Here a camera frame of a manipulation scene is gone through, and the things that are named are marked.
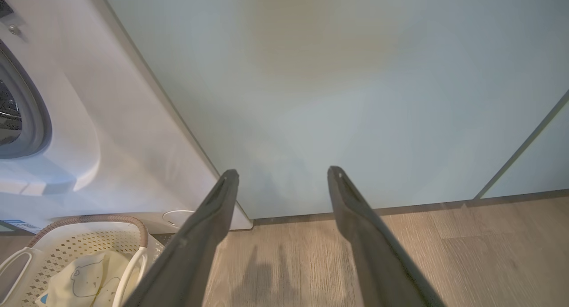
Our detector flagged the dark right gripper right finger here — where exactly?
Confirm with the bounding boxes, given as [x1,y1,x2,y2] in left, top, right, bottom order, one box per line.
[328,166,446,307]

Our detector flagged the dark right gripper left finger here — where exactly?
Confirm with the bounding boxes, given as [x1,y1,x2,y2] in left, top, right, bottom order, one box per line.
[122,169,240,307]

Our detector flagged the pale yellow garment blue patches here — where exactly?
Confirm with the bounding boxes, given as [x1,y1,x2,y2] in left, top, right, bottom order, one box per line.
[36,250,147,307]

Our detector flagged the white front-load washing machine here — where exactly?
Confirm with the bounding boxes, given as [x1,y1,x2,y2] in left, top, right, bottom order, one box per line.
[0,0,254,234]

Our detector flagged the pale teal cabinet door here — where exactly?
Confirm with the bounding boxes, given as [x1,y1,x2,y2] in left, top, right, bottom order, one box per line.
[482,100,569,199]
[100,0,569,221]

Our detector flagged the grey rubber door seal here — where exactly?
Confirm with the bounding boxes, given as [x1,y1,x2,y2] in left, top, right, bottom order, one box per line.
[0,40,52,159]

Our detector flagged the perforated steel washing machine drum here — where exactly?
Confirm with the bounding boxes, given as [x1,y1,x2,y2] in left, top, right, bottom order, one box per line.
[0,78,23,145]

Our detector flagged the round white filter cover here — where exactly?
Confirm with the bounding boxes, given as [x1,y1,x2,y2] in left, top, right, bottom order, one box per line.
[162,209,196,230]

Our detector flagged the cream perforated laundry basket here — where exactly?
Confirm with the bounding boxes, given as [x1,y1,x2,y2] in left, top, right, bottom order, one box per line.
[0,215,166,307]

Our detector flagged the blue energy label sticker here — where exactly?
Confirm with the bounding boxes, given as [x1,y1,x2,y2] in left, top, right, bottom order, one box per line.
[0,219,43,235]

